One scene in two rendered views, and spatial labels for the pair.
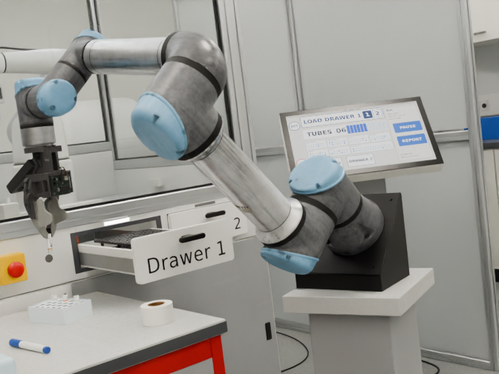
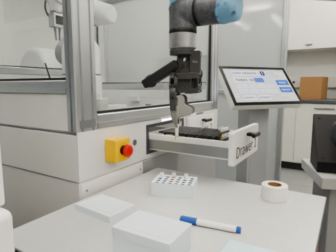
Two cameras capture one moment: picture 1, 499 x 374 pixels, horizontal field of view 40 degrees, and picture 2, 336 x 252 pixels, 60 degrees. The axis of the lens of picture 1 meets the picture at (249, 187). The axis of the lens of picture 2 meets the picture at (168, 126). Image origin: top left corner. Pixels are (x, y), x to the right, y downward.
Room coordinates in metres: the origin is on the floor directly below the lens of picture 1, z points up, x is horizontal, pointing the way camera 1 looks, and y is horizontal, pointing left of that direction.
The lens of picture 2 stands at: (0.82, 0.77, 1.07)
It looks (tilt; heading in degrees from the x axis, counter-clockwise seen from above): 8 degrees down; 341
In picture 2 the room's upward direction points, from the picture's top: straight up
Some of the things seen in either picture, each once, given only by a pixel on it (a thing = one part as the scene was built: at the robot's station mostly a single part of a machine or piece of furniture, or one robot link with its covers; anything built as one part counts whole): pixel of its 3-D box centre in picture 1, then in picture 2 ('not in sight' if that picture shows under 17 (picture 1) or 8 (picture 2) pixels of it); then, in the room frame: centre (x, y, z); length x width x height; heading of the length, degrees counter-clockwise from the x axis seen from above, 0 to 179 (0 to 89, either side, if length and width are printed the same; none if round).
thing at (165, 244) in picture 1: (185, 249); (244, 142); (1.71, 0.18, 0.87); 0.29 x 0.02 x 0.11; 130
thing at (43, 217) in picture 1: (44, 219); (181, 111); (1.57, 0.47, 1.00); 0.06 x 0.03 x 0.09; 57
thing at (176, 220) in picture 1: (209, 223); (201, 125); (2.15, 0.14, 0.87); 0.29 x 0.02 x 0.11; 130
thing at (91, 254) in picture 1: (142, 248); (192, 139); (1.87, 0.31, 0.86); 0.40 x 0.26 x 0.06; 40
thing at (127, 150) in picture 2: (15, 269); (126, 150); (1.70, 0.61, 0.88); 0.04 x 0.03 x 0.04; 130
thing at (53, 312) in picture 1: (60, 310); (174, 185); (1.61, 0.48, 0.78); 0.12 x 0.08 x 0.04; 57
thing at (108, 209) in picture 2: not in sight; (105, 207); (1.54, 0.69, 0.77); 0.13 x 0.09 x 0.02; 35
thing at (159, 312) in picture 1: (157, 312); (274, 191); (1.47, 0.23, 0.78); 0.07 x 0.07 x 0.04
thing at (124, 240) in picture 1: (143, 247); (194, 138); (1.86, 0.31, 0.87); 0.22 x 0.18 x 0.06; 40
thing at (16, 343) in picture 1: (29, 346); (209, 224); (1.38, 0.48, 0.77); 0.14 x 0.02 x 0.02; 48
